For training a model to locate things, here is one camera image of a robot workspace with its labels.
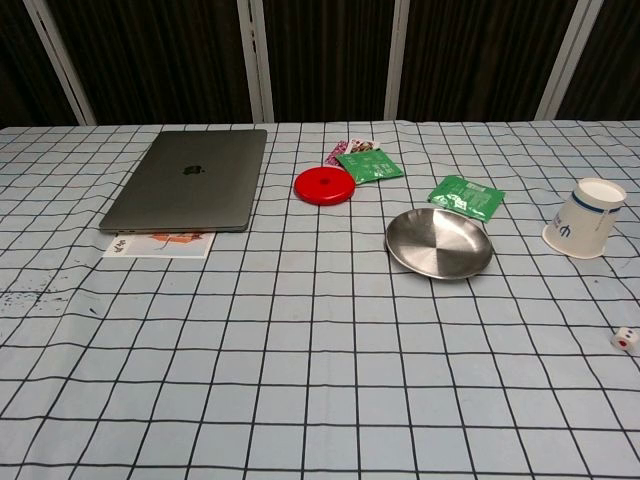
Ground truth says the round metal plate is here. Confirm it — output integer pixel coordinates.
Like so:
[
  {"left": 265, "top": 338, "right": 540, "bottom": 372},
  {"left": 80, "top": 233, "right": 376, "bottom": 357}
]
[{"left": 383, "top": 207, "right": 495, "bottom": 280}]

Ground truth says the white paper cup blue print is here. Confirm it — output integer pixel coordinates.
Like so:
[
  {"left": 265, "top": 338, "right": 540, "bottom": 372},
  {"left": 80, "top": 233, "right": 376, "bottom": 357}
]
[{"left": 542, "top": 177, "right": 628, "bottom": 260}]

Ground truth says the grey closed laptop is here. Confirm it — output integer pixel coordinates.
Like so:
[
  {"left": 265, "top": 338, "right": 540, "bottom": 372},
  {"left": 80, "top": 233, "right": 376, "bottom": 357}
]
[{"left": 98, "top": 129, "right": 269, "bottom": 235}]

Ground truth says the white die with red pips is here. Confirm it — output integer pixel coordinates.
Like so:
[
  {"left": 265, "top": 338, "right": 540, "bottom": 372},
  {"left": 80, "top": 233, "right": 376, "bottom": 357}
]
[{"left": 610, "top": 327, "right": 640, "bottom": 351}]

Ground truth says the light blue checked tablecloth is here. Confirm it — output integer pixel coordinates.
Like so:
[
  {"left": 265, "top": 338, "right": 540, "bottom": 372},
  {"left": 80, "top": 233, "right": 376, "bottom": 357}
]
[{"left": 0, "top": 119, "right": 640, "bottom": 480}]

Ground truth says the white card with orange leaf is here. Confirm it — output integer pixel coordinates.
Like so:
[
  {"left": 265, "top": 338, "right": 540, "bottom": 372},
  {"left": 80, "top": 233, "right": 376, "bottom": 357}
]
[{"left": 102, "top": 230, "right": 217, "bottom": 260}]

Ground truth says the white metal frame post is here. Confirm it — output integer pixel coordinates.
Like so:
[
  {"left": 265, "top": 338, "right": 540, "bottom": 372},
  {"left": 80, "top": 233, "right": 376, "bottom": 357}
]
[
  {"left": 22, "top": 0, "right": 97, "bottom": 126},
  {"left": 236, "top": 0, "right": 275, "bottom": 124},
  {"left": 383, "top": 0, "right": 412, "bottom": 121},
  {"left": 535, "top": 0, "right": 606, "bottom": 121}
]

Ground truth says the red round plastic disc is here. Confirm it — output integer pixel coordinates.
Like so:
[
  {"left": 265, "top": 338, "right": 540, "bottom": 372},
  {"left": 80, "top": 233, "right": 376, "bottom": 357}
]
[{"left": 293, "top": 166, "right": 357, "bottom": 207}]

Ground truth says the green foil sachet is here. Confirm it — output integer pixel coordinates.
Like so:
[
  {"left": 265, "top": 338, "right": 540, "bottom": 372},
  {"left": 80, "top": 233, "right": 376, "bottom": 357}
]
[
  {"left": 334, "top": 148, "right": 404, "bottom": 186},
  {"left": 427, "top": 174, "right": 506, "bottom": 224}
]

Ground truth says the face playing card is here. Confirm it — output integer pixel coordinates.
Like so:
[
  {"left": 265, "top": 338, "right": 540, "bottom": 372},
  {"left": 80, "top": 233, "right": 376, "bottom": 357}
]
[{"left": 344, "top": 138, "right": 382, "bottom": 155}]

